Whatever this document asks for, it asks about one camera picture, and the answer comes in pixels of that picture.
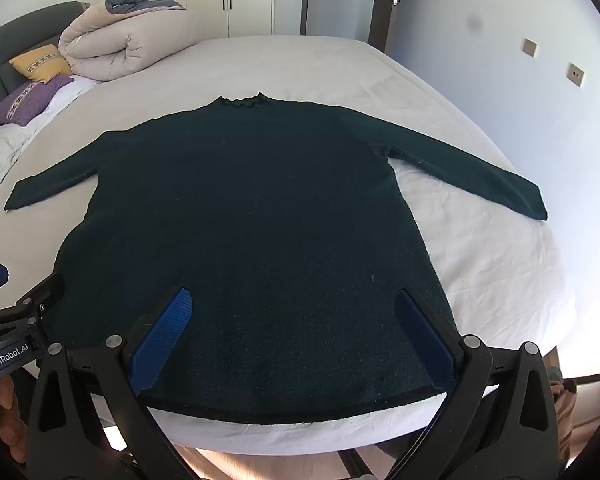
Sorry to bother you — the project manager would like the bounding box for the bed with white sheet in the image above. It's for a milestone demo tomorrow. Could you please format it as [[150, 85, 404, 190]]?
[[0, 35, 579, 450]]

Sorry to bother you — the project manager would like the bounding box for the person's tan trouser leg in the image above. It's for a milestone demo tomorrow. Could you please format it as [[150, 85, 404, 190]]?
[[549, 365, 579, 457]]

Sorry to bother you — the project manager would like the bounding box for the brown door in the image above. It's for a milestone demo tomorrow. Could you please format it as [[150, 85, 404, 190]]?
[[300, 0, 409, 54]]

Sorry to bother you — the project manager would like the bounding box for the purple patterned pillow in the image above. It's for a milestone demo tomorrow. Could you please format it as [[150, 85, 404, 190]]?
[[0, 76, 75, 127]]

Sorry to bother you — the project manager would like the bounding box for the yellow patterned pillow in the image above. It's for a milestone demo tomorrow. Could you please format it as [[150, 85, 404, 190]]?
[[8, 44, 74, 84]]

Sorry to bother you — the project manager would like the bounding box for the person's left hand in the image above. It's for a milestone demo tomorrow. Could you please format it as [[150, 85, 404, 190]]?
[[0, 375, 31, 464]]

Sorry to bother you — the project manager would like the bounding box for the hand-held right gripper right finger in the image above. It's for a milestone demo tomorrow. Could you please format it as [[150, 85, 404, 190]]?
[[385, 287, 563, 480]]

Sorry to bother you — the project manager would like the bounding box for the grey padded headboard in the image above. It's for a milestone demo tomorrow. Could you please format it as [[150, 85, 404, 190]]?
[[0, 1, 92, 145]]

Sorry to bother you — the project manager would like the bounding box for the rolled beige duvet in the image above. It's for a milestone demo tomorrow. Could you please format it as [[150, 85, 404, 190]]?
[[58, 0, 202, 82]]

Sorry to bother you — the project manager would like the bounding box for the dark green sweater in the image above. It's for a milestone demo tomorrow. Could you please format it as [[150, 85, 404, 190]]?
[[4, 91, 549, 424]]

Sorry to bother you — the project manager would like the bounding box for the white quilted pillow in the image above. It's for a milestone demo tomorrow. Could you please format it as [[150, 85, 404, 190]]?
[[0, 122, 47, 212]]

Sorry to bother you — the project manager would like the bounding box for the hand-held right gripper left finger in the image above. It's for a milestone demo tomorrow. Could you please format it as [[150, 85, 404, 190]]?
[[25, 287, 196, 480]]

